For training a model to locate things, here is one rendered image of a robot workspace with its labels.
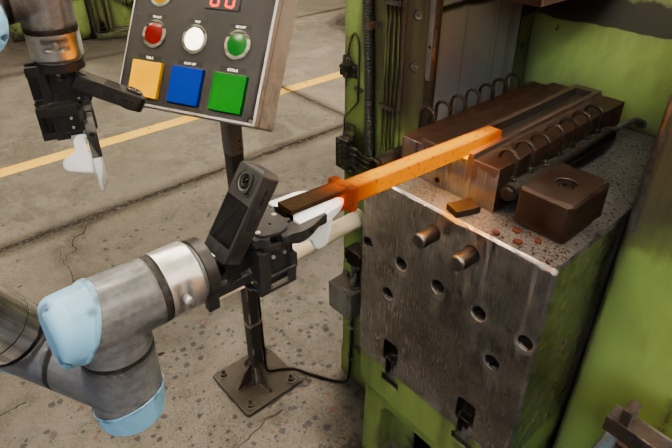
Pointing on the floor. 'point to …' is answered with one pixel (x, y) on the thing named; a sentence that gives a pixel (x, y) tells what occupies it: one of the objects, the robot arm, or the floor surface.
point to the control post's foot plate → (241, 373)
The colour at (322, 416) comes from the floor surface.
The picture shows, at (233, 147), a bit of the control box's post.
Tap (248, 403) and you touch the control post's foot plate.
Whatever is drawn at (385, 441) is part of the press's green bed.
